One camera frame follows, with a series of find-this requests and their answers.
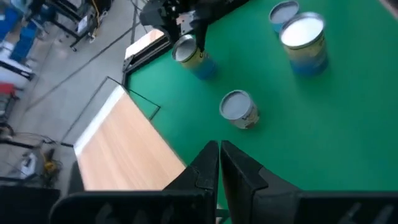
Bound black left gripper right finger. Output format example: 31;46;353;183
220;140;398;224

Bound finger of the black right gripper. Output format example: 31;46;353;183
195;18;210;52
167;27;180;43

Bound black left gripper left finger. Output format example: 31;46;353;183
49;140;220;224

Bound blue yellow label tin can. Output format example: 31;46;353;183
172;33;218;81
279;11;330;77

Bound white brown label tin can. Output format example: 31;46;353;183
218;89;261;130

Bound wooden tray board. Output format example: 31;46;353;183
60;76;187;191

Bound blue plastic chair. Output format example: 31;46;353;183
0;4;22;40
11;21;40;63

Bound yellow tool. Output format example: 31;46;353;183
42;148;59;175

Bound white device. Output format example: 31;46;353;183
19;151;39;179

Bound black box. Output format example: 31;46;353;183
0;185;62;224

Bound red object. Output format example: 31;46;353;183
0;82;17;98

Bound black aluminium table frame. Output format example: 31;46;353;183
121;29;172;90

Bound black metal cart frame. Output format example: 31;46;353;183
45;0;108;52

